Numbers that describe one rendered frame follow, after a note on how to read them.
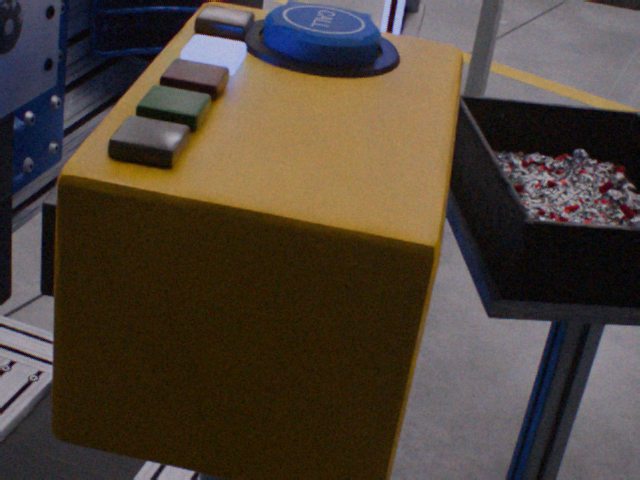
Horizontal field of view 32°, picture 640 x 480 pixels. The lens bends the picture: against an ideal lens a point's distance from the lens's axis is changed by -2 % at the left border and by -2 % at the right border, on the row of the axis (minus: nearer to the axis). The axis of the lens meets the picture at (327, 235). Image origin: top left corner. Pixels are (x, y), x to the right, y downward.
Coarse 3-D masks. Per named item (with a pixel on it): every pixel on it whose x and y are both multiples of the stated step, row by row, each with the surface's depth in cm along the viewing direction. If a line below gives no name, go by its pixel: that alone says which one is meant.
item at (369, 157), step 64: (256, 64) 37; (320, 64) 37; (384, 64) 38; (448, 64) 40; (256, 128) 32; (320, 128) 33; (384, 128) 34; (448, 128) 35; (64, 192) 29; (128, 192) 29; (192, 192) 29; (256, 192) 29; (320, 192) 30; (384, 192) 30; (64, 256) 30; (128, 256) 29; (192, 256) 29; (256, 256) 29; (320, 256) 29; (384, 256) 28; (64, 320) 31; (128, 320) 30; (192, 320) 30; (256, 320) 30; (320, 320) 29; (384, 320) 29; (64, 384) 32; (128, 384) 31; (192, 384) 31; (256, 384) 31; (320, 384) 30; (384, 384) 30; (128, 448) 32; (192, 448) 32; (256, 448) 32; (320, 448) 31; (384, 448) 31
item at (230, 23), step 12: (204, 12) 39; (216, 12) 39; (228, 12) 39; (240, 12) 40; (252, 12) 40; (204, 24) 38; (216, 24) 38; (228, 24) 38; (240, 24) 38; (252, 24) 40; (216, 36) 39; (228, 36) 39; (240, 36) 39
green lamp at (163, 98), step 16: (144, 96) 32; (160, 96) 32; (176, 96) 32; (192, 96) 32; (208, 96) 33; (144, 112) 31; (160, 112) 31; (176, 112) 31; (192, 112) 31; (208, 112) 33; (192, 128) 31
